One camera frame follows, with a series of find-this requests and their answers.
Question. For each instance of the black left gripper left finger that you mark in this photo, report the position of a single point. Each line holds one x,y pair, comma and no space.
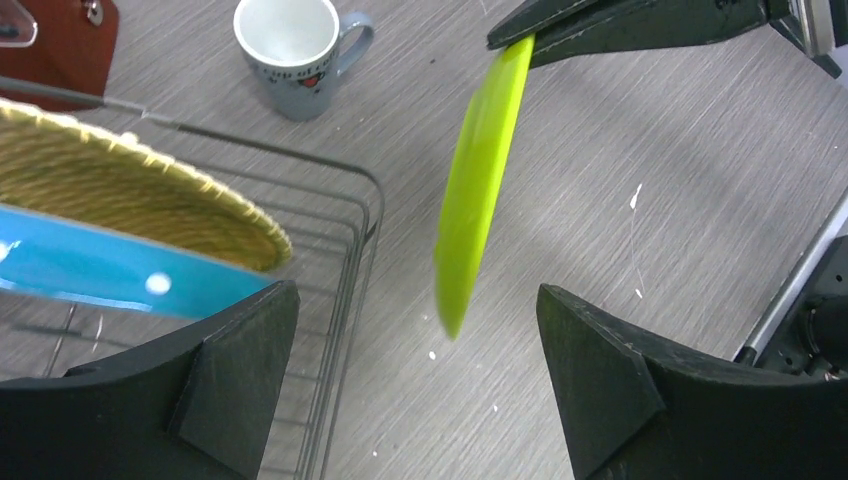
197,403

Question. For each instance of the dark wire dish rack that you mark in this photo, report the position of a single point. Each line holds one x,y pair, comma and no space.
330,210

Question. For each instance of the blue polka dot plate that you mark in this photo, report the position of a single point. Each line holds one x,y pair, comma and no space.
64,260

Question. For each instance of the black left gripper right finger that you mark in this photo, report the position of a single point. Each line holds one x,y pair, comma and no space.
636,405

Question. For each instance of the brown wooden metronome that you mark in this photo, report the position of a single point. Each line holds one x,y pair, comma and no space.
67,44

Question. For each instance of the lime green plate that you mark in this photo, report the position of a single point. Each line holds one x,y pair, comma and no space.
474,182

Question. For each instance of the woven bamboo plate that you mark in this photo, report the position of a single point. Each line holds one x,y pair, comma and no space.
55,164

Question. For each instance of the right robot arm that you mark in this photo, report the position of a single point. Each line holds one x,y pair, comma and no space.
803,331

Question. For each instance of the grey ceramic mug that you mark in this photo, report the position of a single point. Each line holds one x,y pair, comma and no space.
299,50

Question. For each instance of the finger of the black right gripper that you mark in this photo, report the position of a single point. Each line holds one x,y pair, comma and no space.
569,28

